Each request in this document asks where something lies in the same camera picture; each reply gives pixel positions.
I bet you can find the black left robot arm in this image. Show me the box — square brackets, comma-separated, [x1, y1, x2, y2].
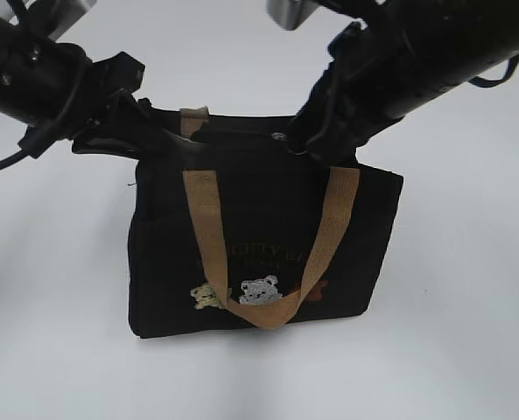
[0, 1, 200, 171]

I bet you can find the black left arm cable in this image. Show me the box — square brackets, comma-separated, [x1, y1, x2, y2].
[0, 148, 31, 179]

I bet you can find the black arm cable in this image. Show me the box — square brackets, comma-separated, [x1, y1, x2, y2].
[0, 148, 31, 179]
[471, 52, 519, 91]

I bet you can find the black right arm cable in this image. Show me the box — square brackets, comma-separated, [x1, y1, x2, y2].
[471, 52, 519, 91]

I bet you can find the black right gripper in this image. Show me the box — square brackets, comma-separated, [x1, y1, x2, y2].
[286, 21, 399, 163]

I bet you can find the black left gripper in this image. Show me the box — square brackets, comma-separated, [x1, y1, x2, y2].
[18, 52, 207, 163]

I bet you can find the silver zipper pull ring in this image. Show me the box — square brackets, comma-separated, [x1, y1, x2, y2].
[270, 132, 313, 157]

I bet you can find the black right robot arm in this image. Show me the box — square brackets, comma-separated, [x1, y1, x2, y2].
[286, 1, 519, 165]

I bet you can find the black canvas tote bag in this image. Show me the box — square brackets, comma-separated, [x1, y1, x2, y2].
[128, 109, 403, 338]

